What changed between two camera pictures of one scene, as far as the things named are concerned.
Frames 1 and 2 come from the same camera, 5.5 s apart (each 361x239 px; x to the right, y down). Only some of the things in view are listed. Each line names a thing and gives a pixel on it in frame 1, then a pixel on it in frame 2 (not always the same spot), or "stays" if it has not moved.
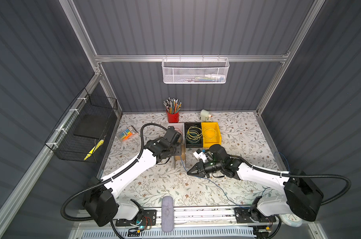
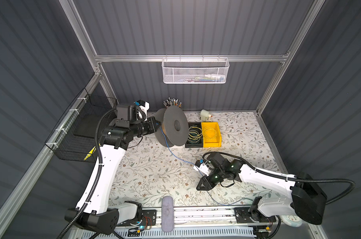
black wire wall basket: [80, 135] stays
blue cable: [224, 189] to [197, 166]
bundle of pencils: [172, 105] stays
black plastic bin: [193, 135] stays
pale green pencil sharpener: [205, 116] stays
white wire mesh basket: [195, 70] stays
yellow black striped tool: [94, 149] stays
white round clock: [291, 220] stays
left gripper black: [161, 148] to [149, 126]
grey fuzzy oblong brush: [167, 214] stays
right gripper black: [200, 171] to [206, 183]
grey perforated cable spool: [183, 156] to [174, 126]
